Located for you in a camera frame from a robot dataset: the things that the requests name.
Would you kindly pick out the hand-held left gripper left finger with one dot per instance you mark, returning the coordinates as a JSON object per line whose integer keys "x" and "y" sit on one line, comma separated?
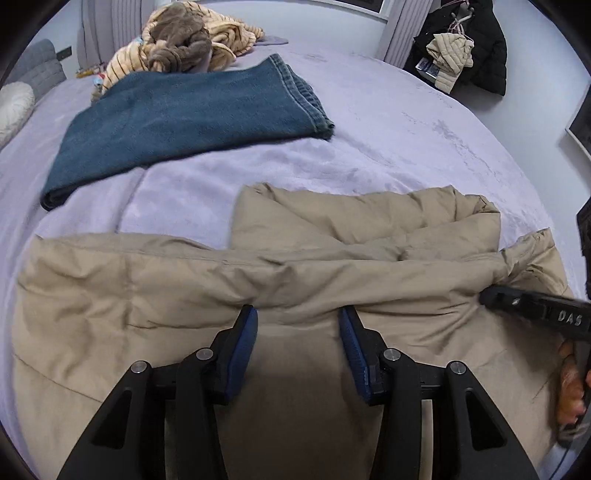
{"x": 242, "y": 350}

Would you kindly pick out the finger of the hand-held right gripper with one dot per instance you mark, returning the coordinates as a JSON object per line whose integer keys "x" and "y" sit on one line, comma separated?
{"x": 512, "y": 303}

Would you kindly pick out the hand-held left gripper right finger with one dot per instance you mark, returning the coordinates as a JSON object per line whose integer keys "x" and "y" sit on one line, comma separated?
{"x": 355, "y": 350}

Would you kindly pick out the beige puffer jacket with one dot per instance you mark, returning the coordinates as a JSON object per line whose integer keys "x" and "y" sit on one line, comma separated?
{"x": 450, "y": 60}
{"x": 161, "y": 277}

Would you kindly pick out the person's right hand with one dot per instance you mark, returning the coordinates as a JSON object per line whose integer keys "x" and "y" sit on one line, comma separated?
{"x": 570, "y": 392}

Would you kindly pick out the bed with lavender blanket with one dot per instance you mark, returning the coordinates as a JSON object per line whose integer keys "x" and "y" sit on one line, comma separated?
{"x": 392, "y": 138}

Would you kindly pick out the folded blue jeans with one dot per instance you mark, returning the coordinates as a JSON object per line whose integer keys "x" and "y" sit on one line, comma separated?
{"x": 175, "y": 120}

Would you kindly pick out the hanging black coat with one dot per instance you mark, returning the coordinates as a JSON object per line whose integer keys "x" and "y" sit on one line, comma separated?
{"x": 489, "y": 55}

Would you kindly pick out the blue white box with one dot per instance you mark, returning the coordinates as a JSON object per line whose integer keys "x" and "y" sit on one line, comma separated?
{"x": 425, "y": 68}

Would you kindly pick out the hanging beige puffer jacket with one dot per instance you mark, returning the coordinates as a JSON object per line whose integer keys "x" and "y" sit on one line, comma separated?
{"x": 450, "y": 60}

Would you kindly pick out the brown plush garment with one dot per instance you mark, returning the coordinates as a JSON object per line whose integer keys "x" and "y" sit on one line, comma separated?
{"x": 180, "y": 46}

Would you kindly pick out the beige striped garment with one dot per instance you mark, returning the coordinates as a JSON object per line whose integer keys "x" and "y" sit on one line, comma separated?
{"x": 231, "y": 37}

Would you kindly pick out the small yellow object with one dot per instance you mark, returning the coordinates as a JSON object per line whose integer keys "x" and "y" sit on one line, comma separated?
{"x": 90, "y": 73}

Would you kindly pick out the round white pillow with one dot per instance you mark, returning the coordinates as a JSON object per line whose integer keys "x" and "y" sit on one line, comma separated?
{"x": 14, "y": 108}

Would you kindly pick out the grey curtain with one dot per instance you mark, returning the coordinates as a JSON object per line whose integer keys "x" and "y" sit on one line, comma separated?
{"x": 120, "y": 23}

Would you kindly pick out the grey quilted headboard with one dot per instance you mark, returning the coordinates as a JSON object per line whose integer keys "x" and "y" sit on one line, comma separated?
{"x": 37, "y": 64}

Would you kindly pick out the wall television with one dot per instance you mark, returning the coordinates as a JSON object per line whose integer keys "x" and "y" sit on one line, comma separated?
{"x": 582, "y": 124}

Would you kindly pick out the black wall socket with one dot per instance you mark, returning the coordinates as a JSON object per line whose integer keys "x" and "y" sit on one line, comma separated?
{"x": 64, "y": 52}

